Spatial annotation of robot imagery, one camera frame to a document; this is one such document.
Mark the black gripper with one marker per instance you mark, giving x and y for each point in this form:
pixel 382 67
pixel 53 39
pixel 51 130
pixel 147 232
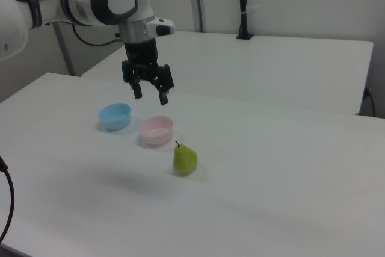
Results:
pixel 141 55

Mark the light blue plastic bowl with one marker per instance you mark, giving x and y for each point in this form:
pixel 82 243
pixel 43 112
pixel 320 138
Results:
pixel 115 116

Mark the pink plastic bowl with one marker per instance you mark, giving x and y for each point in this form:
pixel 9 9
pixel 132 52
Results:
pixel 156 134

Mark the black camera stand pole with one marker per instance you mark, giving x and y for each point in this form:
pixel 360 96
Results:
pixel 244 4

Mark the white rear table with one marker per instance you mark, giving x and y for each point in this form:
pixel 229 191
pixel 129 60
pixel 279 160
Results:
pixel 240 70

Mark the green pear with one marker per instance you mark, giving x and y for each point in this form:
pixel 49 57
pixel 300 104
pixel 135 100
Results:
pixel 184 159

